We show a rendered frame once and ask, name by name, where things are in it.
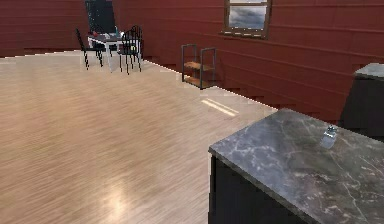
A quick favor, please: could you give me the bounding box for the brown framed window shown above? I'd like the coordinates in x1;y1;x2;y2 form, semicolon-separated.
221;0;273;40

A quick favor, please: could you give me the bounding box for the black marble-top kitchen counter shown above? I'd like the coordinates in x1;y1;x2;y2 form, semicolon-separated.
207;107;384;224

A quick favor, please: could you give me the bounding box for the black wire chair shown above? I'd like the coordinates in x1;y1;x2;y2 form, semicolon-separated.
75;27;105;70
117;25;144;76

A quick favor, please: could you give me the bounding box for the black cabinet with grey top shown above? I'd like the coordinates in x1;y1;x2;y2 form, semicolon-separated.
337;62;384;142

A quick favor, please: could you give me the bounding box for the black frame wooden shelf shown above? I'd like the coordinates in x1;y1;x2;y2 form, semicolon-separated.
180;43;217;90

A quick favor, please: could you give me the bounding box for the dark doorway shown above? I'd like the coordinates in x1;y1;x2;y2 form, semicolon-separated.
84;0;117;34

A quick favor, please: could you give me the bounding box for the white dining table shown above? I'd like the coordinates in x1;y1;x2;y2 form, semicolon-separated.
87;31;134;74

